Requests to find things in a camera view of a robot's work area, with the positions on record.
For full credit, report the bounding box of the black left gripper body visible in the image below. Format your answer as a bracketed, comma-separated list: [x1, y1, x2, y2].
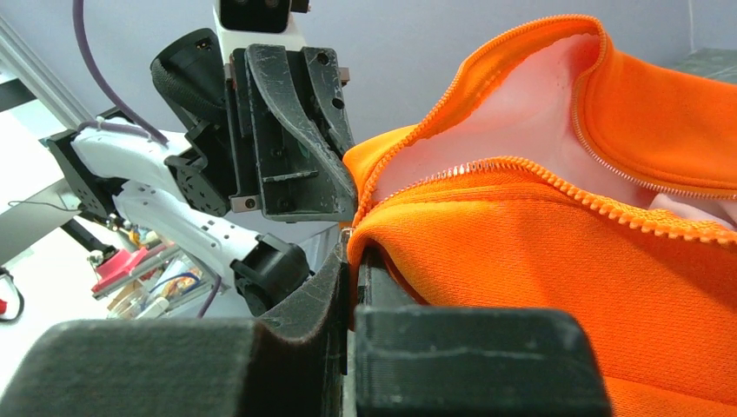
[150, 29, 271, 216]

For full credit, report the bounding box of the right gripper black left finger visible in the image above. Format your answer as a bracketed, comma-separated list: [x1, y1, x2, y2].
[1, 243, 347, 416]

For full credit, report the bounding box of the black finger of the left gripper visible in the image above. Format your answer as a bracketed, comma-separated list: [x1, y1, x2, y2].
[250, 45, 357, 222]
[302, 47, 355, 159]

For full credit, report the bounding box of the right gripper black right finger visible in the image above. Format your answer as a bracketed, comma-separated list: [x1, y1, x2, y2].
[354, 250, 611, 416]

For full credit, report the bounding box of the orange jacket with pink lining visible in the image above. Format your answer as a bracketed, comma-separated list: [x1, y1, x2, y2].
[342, 15, 736, 416]

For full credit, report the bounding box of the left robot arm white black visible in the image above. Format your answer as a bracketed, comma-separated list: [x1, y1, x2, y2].
[47, 29, 357, 315]

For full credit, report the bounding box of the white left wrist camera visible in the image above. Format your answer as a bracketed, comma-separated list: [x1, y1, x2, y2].
[213, 0, 310, 64]

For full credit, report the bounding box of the aluminium frame rail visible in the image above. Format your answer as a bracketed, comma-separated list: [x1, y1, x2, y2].
[0, 17, 93, 266]

